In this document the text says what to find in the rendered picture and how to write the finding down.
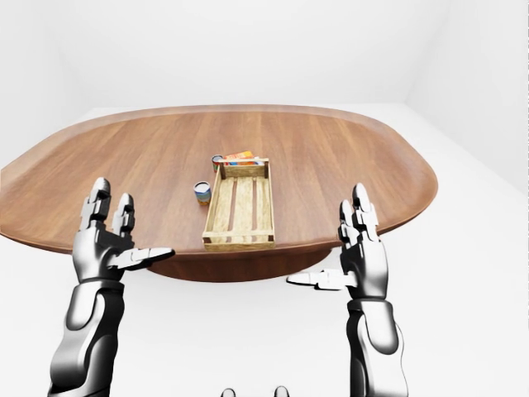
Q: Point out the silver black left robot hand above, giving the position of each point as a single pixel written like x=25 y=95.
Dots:
x=94 y=252

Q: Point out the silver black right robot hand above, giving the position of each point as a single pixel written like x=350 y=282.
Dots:
x=368 y=264

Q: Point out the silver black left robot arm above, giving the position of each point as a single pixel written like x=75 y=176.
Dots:
x=84 y=335

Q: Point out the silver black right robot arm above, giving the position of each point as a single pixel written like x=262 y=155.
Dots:
x=378 y=347

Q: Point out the blue orange soup tin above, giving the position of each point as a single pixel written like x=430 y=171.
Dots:
x=202 y=193

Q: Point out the wooden slat tray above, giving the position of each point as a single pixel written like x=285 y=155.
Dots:
x=241 y=204

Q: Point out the red green tin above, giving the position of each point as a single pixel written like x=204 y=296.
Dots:
x=216 y=163

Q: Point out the small dark rounded shape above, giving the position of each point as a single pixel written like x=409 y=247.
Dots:
x=227 y=393
x=282 y=391

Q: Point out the orange printed food box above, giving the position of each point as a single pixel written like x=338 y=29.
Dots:
x=241 y=157

